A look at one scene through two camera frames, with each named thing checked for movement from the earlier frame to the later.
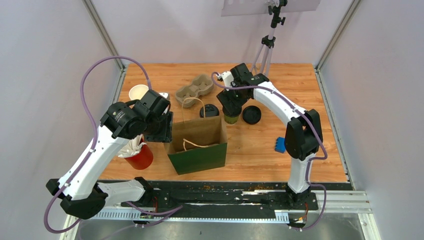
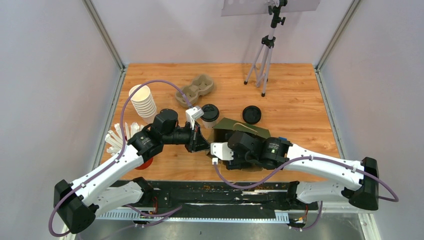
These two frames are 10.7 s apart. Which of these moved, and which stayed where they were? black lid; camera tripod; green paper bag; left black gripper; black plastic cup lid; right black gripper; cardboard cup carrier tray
Moved: left black gripper; green paper bag; right black gripper
Stayed: cardboard cup carrier tray; camera tripod; black plastic cup lid; black lid
